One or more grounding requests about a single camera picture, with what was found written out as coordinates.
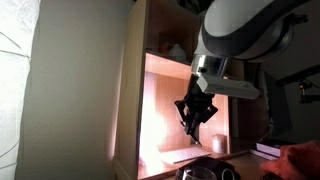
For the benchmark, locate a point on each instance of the pink-edged book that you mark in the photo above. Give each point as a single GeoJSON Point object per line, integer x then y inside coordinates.
{"type": "Point", "coordinates": [268, 149]}

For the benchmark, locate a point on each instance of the wooden shelf unit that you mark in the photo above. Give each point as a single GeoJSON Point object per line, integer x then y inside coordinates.
{"type": "Point", "coordinates": [133, 100]}

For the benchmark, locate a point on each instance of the black camera stand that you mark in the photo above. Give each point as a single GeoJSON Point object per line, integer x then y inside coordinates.
{"type": "Point", "coordinates": [306, 90]}

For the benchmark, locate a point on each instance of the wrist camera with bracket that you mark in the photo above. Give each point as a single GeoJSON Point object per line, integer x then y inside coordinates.
{"type": "Point", "coordinates": [226, 86]}

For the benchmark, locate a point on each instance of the black pen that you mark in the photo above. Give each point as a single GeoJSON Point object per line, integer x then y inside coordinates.
{"type": "Point", "coordinates": [196, 140]}

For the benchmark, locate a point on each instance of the white bottle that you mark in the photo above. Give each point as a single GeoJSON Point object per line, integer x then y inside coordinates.
{"type": "Point", "coordinates": [176, 53]}

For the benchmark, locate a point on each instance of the orange terry towel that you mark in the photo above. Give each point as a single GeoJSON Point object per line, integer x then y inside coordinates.
{"type": "Point", "coordinates": [296, 160]}

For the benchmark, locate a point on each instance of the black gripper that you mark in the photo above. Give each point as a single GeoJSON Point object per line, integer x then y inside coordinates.
{"type": "Point", "coordinates": [198, 106]}

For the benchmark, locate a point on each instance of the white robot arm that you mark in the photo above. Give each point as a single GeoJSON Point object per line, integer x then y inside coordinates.
{"type": "Point", "coordinates": [240, 26]}

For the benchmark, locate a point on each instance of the white keyboard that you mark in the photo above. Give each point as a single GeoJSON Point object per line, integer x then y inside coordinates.
{"type": "Point", "coordinates": [185, 155]}

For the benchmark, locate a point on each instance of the clear glass jar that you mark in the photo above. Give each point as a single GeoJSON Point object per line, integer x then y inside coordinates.
{"type": "Point", "coordinates": [198, 174]}

